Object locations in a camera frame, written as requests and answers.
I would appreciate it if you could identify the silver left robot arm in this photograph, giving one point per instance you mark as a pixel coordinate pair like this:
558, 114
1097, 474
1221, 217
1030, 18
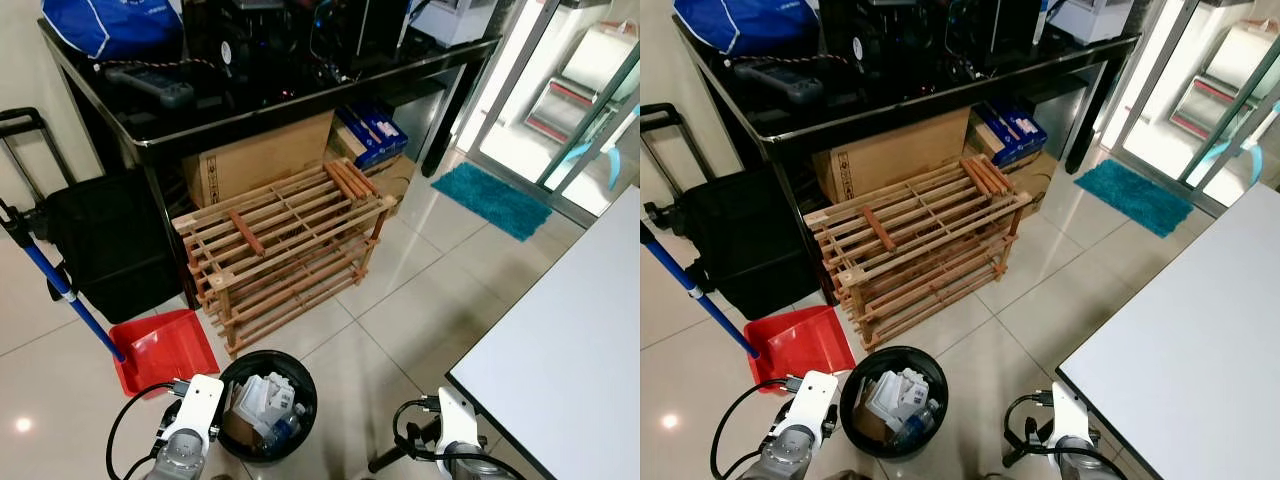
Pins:
185, 460
795, 455

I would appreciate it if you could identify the white crumpled paper trash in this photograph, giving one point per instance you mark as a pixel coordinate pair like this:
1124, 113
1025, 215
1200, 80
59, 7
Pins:
890, 392
262, 392

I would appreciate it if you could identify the black round rubbish bin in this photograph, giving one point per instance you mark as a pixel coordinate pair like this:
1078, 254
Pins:
303, 388
932, 385

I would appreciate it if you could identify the black trolley bag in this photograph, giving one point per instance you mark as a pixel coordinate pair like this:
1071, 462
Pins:
750, 245
115, 250

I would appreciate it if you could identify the white table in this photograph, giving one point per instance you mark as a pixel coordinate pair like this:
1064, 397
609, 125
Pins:
1190, 350
570, 350

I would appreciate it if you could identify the teal floor mat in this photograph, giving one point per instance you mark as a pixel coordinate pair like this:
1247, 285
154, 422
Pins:
490, 200
1135, 195

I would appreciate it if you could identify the red plastic dustpan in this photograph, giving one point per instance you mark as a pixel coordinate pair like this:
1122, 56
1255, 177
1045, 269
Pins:
165, 350
800, 345

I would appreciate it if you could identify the wooden slatted shoe rack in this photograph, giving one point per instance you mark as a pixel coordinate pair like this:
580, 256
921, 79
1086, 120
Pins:
213, 285
848, 280

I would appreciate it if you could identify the black remote controller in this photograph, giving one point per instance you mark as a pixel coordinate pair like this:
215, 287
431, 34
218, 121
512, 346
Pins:
160, 90
790, 87

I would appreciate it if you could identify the blue fabric bag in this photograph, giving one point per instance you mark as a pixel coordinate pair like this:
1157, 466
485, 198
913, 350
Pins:
745, 22
110, 25

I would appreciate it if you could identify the small brown cardboard box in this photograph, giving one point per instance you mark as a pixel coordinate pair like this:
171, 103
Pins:
395, 180
1035, 178

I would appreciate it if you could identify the large brown cardboard box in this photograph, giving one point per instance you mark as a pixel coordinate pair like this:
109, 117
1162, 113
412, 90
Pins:
890, 158
260, 160

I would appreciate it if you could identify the black glossy desk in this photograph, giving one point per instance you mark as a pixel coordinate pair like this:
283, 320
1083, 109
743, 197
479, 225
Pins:
890, 120
250, 120

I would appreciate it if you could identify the blue printed box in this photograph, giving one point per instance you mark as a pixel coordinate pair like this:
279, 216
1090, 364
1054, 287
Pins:
375, 140
1010, 135

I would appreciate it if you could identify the white box appliance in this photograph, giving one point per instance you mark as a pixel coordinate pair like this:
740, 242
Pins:
455, 20
1090, 18

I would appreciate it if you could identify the black computer case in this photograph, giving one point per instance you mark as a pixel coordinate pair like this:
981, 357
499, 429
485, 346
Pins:
900, 35
260, 40

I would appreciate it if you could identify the clear plastic bottle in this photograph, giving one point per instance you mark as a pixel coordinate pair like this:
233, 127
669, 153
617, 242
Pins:
283, 428
915, 425

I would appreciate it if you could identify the grey sliding door frame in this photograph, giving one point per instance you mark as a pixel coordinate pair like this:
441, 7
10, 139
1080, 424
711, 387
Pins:
512, 75
1150, 75

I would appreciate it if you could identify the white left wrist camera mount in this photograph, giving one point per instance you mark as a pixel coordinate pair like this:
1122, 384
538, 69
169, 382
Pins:
815, 395
200, 400

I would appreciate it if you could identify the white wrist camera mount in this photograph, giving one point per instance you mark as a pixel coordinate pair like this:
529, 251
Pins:
457, 415
815, 395
1068, 415
200, 400

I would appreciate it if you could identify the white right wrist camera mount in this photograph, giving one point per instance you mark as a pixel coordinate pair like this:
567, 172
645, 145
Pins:
457, 415
1068, 415

